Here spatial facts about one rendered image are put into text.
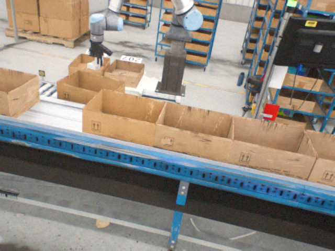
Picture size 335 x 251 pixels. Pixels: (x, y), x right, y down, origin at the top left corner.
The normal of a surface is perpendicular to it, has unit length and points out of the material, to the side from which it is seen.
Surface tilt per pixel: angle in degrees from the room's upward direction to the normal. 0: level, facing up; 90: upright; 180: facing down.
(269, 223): 0
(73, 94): 90
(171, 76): 90
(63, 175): 0
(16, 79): 90
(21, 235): 0
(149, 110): 89
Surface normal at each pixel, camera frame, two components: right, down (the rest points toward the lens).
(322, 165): -0.20, 0.46
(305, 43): 0.15, 0.56
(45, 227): 0.14, -0.86
